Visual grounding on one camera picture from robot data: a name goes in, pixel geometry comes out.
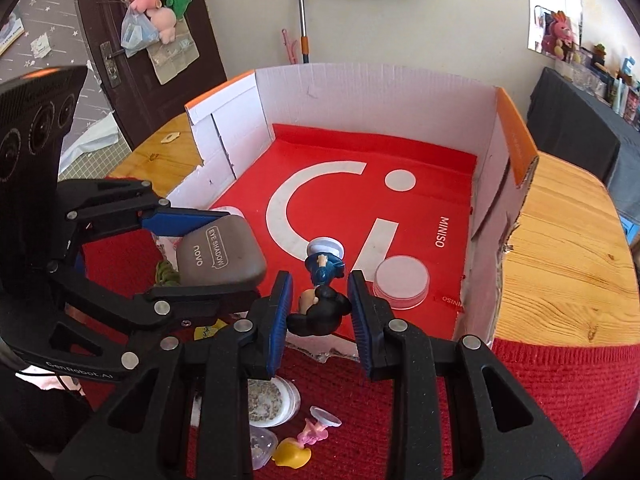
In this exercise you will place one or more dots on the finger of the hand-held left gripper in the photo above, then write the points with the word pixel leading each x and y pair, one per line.
pixel 185 221
pixel 200 296

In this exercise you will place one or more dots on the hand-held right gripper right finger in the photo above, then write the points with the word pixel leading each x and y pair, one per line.
pixel 360 320

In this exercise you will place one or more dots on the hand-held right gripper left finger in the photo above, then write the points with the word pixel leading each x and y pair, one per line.
pixel 281 320

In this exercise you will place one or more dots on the black-haired figurine with suction base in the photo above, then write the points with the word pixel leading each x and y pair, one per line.
pixel 320 316

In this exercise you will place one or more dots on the green yarn bundle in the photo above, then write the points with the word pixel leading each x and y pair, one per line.
pixel 167 272

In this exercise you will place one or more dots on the grey eyeshadow case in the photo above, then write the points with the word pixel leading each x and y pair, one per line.
pixel 220 255

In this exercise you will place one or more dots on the small clear plastic box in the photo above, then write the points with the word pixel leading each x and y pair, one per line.
pixel 262 447

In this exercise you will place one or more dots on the yellow-haired pink figurine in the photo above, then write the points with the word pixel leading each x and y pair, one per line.
pixel 292 452

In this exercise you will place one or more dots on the white and orange cardboard box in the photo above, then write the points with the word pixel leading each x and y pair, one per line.
pixel 350 110

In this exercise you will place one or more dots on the round clear container pink lid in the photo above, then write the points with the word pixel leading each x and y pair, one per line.
pixel 402 280

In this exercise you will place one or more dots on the round glitter jar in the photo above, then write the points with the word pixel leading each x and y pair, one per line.
pixel 267 400

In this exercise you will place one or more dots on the small wooden tag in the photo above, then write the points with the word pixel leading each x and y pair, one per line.
pixel 171 136

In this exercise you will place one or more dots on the red bag with white print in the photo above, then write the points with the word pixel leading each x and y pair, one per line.
pixel 430 195

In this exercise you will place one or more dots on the dark brown door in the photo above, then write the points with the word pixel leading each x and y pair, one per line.
pixel 200 75

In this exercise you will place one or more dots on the grey star printed cloth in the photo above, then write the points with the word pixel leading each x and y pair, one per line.
pixel 50 0

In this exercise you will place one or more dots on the clear plastic bag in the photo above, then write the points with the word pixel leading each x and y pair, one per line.
pixel 136 35

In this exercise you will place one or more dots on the hanging pocket organizer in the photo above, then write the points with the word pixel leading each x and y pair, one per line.
pixel 175 57

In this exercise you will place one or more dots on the pink plush toy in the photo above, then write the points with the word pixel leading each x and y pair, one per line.
pixel 150 2

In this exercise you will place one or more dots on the pink hanger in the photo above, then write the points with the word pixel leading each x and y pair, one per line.
pixel 287 47

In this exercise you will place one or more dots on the red knit mat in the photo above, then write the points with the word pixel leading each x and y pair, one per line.
pixel 550 400

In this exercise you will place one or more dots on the table with dark cloth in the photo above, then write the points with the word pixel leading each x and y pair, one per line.
pixel 570 120

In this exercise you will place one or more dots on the clear glass cup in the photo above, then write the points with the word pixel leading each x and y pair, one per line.
pixel 582 76

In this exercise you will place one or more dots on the row of small bottles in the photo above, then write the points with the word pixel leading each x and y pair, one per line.
pixel 620 92

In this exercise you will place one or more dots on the pink rabbit plush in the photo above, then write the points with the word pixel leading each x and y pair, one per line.
pixel 557 35

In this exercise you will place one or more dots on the small green toy figure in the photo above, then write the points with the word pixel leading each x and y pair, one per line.
pixel 599 51

